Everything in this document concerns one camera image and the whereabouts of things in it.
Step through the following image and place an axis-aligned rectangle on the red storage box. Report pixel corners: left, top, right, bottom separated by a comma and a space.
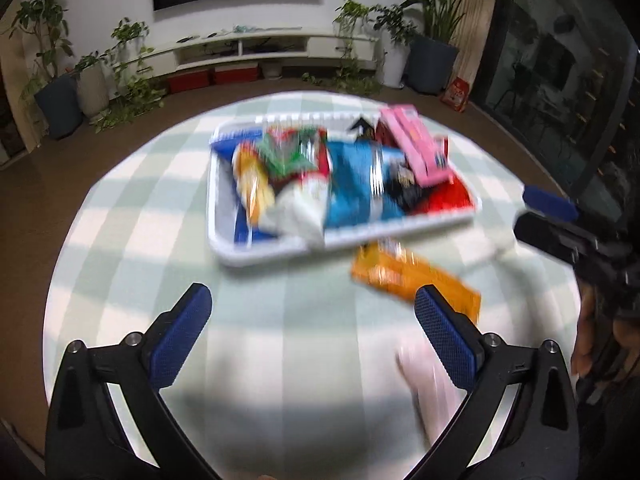
167, 70, 211, 94
214, 63, 259, 86

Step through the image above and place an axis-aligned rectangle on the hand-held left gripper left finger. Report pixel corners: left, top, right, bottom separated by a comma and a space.
45, 282, 221, 480

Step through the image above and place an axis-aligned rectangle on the broad-leaf plant dark pot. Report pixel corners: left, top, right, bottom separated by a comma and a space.
397, 0, 511, 95

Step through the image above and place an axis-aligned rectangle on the pink snack packet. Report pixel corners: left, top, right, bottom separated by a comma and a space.
380, 104, 453, 187

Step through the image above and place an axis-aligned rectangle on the red snack bag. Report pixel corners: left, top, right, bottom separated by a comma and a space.
375, 120, 476, 216

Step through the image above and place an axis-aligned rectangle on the white plastic tray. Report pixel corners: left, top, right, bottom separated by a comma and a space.
207, 110, 483, 267

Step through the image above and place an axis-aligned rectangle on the person's right hand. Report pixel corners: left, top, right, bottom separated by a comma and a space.
570, 284, 638, 380

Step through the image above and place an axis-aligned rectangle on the blue snack bag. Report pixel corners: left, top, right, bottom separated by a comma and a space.
322, 140, 416, 228

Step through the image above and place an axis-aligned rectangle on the red and green snack packet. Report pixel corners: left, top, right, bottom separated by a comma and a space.
257, 127, 333, 186

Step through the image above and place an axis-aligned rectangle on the pale pink packet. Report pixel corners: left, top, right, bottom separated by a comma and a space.
395, 342, 466, 453

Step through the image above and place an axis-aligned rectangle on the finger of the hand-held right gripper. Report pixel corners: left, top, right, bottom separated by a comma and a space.
522, 185, 581, 222
514, 212, 596, 266

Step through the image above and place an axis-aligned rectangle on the dark glass door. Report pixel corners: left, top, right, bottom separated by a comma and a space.
472, 0, 640, 216

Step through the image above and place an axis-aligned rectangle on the white snack packet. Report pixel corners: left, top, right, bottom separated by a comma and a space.
262, 170, 331, 251

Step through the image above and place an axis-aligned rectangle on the blue and yellow snack pack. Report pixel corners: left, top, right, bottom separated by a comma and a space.
210, 127, 281, 246

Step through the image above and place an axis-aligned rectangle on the tall plant dark blue pot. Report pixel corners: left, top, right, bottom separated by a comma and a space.
10, 0, 85, 141

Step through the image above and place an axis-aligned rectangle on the trailing vine plant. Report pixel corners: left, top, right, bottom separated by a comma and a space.
302, 0, 383, 98

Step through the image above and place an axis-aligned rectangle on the white television cabinet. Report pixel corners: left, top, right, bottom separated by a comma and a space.
112, 30, 381, 91

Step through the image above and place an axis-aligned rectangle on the gold snack packet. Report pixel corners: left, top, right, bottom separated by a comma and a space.
232, 142, 278, 226

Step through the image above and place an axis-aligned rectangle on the wooden slat panel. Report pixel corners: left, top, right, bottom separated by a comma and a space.
450, 0, 501, 106

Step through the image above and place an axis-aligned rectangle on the orange snack packet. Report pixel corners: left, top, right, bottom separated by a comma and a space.
350, 240, 483, 323

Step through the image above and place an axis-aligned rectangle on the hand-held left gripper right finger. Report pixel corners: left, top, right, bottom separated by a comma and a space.
400, 284, 581, 480

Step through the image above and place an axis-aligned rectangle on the plant in white pot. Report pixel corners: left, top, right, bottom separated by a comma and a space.
375, 5, 418, 88

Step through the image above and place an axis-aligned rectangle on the bushy green floor plant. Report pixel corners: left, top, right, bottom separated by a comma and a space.
97, 20, 166, 133

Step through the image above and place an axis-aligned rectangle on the red paper bag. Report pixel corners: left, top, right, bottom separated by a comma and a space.
440, 77, 471, 112

